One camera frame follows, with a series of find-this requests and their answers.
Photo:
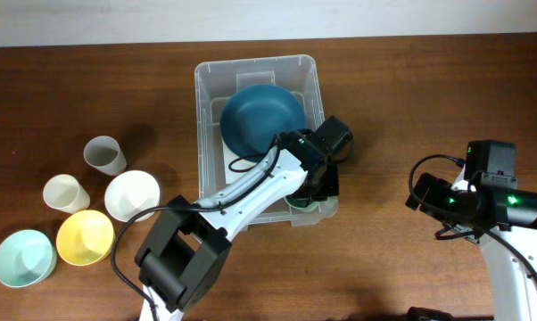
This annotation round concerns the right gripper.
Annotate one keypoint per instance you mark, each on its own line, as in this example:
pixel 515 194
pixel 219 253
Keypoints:
pixel 438 188

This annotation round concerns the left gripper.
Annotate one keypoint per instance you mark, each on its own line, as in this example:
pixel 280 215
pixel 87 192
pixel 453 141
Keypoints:
pixel 334 189

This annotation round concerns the mint green cup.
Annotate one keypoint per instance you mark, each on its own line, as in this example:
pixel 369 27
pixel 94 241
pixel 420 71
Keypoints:
pixel 303 206

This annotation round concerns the dark blue plate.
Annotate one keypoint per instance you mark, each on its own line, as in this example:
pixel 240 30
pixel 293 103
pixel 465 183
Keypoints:
pixel 255 114

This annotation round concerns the grey cup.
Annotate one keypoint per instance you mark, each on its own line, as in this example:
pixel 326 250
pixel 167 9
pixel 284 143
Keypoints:
pixel 104 154

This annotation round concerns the cream plate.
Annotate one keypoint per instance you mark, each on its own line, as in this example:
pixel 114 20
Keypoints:
pixel 229 155

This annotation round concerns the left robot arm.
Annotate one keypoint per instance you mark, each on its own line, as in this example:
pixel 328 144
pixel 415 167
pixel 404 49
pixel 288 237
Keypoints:
pixel 184 252

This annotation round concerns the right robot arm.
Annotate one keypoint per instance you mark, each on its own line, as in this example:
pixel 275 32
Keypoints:
pixel 485 206

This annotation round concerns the white label inside bin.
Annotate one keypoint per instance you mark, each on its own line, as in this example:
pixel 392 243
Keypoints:
pixel 234 170

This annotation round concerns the clear plastic storage bin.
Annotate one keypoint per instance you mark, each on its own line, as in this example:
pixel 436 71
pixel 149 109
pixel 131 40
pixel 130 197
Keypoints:
pixel 216 82

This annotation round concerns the white bowl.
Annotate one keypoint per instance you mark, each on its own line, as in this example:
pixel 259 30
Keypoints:
pixel 131 192

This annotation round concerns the yellow bowl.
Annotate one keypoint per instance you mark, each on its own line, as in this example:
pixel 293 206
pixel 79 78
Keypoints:
pixel 85 238

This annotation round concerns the cream cup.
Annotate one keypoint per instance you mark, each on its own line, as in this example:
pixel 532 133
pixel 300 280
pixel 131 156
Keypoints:
pixel 64 193

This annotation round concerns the mint green bowl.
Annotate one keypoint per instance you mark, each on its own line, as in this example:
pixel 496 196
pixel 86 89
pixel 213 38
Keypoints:
pixel 27 257

